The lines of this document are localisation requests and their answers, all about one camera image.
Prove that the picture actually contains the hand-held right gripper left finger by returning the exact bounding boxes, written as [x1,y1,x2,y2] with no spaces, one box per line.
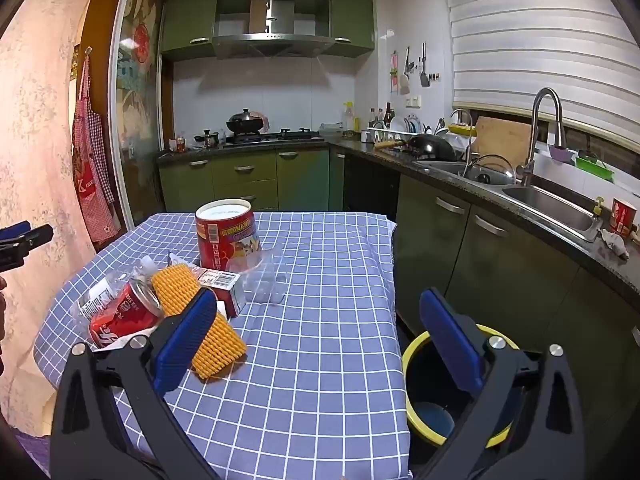
[50,287,221,480]

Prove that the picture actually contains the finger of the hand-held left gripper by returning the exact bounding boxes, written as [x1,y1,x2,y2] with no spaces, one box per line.
[0,221,29,243]
[0,225,54,272]

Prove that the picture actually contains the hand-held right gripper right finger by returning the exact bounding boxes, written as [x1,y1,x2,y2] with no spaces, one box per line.
[410,287,588,480]

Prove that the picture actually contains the orange ridged wrapper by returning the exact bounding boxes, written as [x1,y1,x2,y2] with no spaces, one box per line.
[151,264,248,381]

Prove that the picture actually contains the yellow-rimmed trash bin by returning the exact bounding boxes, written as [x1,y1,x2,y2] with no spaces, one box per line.
[401,324,522,447]

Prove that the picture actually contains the red soda can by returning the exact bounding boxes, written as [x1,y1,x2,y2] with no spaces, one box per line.
[89,280,165,350]

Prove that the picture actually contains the red and white milk carton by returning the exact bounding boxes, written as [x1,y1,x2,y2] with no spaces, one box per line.
[167,252,247,320]

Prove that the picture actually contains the crushed clear plastic bottle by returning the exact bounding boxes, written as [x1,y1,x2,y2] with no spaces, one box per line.
[70,255,163,326]

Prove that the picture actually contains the clear plastic cup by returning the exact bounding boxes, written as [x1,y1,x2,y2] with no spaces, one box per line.
[225,247,288,306]

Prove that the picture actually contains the red instant noodle cup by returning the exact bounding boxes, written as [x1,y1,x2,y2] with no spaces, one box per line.
[195,200,264,271]

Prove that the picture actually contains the red checked apron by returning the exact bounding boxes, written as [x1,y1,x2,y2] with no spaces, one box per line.
[71,52,122,244]

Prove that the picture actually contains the blue checked tablecloth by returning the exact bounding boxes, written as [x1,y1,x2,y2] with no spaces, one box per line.
[30,211,416,478]

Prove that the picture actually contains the steel sink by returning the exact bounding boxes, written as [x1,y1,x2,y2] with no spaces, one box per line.
[415,157,603,245]

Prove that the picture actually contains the printed sliding door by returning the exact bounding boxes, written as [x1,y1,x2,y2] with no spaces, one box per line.
[109,0,168,231]

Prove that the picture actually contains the glass pot lid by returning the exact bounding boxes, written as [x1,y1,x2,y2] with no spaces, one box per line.
[462,154,517,186]

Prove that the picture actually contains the white rag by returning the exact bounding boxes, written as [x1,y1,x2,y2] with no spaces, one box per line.
[599,229,632,262]

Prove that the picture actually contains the purple patterned clothing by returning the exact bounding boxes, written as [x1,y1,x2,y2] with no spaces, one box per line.
[10,427,56,480]

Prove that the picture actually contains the wooden cutting board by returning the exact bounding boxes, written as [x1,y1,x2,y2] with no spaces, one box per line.
[472,116,535,162]

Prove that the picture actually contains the red paper cup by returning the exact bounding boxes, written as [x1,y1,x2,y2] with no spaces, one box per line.
[611,197,637,237]

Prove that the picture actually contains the white dish rack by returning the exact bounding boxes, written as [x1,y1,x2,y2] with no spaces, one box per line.
[361,114,427,144]

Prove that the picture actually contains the dark stone countertop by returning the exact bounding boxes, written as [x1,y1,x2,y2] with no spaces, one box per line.
[156,132,640,296]

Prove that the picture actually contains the tall steel kitchen faucet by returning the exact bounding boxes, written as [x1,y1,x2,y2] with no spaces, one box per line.
[517,87,567,188]

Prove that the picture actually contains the green plastic tray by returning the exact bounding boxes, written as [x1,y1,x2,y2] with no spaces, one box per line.
[575,155,616,182]

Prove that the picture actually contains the black lidded wok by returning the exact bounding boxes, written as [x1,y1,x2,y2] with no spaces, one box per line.
[226,108,266,136]

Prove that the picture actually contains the black gas stove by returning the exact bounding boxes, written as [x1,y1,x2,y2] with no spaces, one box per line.
[222,128,325,147]

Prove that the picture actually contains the pink and white hanging utensil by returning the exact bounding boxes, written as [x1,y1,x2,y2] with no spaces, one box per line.
[389,50,412,96]

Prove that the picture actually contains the green upper cabinets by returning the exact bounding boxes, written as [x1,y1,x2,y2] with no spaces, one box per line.
[160,0,376,63]

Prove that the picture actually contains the steel range hood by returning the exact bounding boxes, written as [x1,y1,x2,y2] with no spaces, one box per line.
[211,0,334,59]

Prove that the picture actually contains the white window blind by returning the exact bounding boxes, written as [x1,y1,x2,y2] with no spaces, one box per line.
[440,0,640,133]

